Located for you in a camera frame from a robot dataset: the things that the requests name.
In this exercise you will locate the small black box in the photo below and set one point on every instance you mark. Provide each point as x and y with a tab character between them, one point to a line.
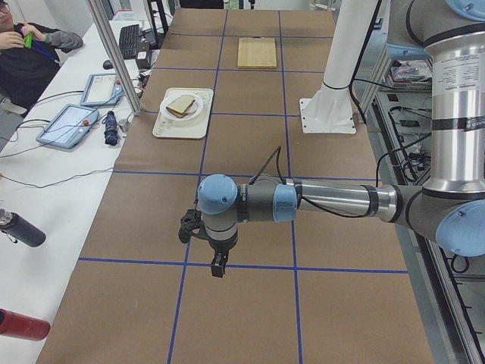
143	60

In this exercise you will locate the bread slice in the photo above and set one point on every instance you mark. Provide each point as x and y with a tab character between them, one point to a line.
184	98
181	109

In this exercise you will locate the bread slice on plate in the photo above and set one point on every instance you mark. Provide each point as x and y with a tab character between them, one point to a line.
181	109

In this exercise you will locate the seated person in black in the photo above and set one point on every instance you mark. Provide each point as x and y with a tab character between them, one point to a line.
29	58

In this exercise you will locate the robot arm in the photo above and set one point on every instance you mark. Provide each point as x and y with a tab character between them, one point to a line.
447	209

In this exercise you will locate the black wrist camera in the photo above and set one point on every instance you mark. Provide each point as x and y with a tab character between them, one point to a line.
191	225

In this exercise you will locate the black keyboard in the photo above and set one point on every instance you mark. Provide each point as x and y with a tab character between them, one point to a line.
128	40

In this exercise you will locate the small metal cup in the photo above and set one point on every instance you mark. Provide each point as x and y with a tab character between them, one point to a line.
124	125

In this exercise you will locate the white round plate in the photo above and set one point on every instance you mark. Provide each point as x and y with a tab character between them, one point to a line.
170	98

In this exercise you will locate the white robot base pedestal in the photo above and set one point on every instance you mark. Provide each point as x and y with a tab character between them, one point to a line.
330	108

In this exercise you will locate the aluminium frame post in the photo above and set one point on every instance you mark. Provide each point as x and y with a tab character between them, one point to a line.
111	47

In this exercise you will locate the near teach pendant tablet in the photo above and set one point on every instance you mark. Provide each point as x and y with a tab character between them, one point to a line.
68	127

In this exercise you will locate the cream bear serving tray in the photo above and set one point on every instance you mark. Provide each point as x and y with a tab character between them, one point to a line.
192	129

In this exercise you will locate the far teach pendant tablet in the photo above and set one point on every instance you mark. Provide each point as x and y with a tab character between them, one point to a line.
102	90

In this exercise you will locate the black water bottle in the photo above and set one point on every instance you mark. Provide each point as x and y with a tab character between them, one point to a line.
20	229

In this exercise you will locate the wooden cutting board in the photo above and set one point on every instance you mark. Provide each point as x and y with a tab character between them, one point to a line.
257	53

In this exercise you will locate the black computer mouse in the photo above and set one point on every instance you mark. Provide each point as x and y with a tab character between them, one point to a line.
107	65

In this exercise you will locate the folded dark umbrella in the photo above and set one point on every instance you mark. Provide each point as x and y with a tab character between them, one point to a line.
111	135

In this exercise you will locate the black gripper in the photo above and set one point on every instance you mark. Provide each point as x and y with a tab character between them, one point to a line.
220	248

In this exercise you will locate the red bottle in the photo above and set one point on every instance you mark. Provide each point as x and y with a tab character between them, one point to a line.
24	327

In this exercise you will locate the teach pendant tablet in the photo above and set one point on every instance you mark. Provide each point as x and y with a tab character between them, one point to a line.
102	90
68	127

